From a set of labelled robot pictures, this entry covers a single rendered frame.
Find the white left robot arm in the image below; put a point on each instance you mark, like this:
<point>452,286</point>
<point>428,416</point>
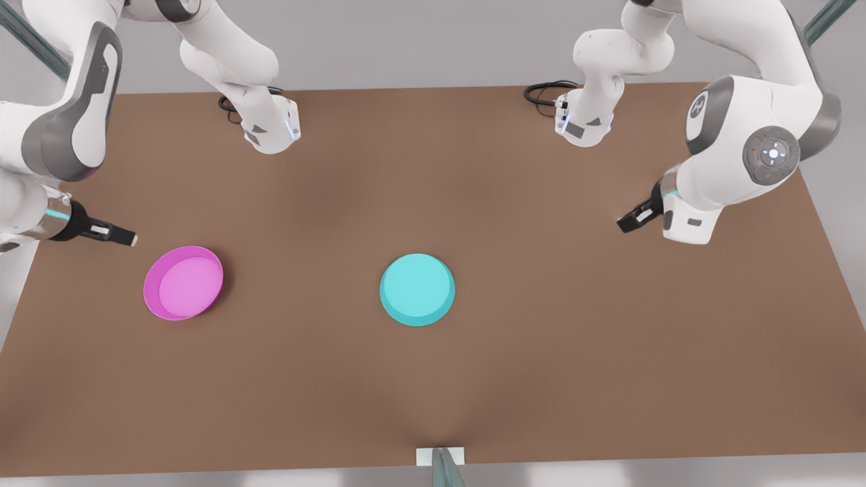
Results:
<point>744,142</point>

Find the blue plate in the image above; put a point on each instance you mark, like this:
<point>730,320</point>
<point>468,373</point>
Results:
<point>417,289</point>

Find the silver frame post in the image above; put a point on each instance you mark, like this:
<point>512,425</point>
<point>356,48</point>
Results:
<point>30,37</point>
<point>827,17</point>
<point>444,465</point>

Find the pink plate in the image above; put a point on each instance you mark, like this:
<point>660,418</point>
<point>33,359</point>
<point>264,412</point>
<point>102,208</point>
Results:
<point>184,283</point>

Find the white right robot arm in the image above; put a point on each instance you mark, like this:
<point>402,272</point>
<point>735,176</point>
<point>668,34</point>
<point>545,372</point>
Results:
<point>74,128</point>

